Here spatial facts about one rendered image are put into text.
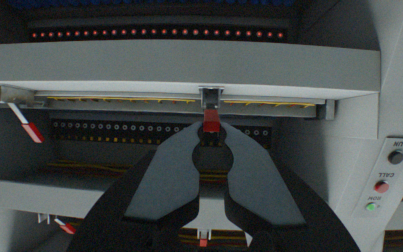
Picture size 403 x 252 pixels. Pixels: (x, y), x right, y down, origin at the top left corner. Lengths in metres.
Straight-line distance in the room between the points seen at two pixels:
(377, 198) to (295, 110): 0.16
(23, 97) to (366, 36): 0.44
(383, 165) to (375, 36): 0.15
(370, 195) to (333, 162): 0.06
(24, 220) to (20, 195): 0.20
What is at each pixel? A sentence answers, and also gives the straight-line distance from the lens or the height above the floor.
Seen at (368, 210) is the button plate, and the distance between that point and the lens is 0.32.
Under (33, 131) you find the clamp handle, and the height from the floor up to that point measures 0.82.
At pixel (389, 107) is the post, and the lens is 0.26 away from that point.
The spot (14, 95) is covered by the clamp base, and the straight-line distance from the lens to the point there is 0.31.
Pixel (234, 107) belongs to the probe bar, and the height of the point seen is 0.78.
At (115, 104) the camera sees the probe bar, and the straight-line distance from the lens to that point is 0.27.
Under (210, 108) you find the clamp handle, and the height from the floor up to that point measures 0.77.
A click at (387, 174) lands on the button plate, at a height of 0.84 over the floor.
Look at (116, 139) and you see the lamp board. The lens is 0.41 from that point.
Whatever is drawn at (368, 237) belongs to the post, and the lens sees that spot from 0.38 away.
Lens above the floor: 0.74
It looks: 18 degrees up
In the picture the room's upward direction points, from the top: 178 degrees counter-clockwise
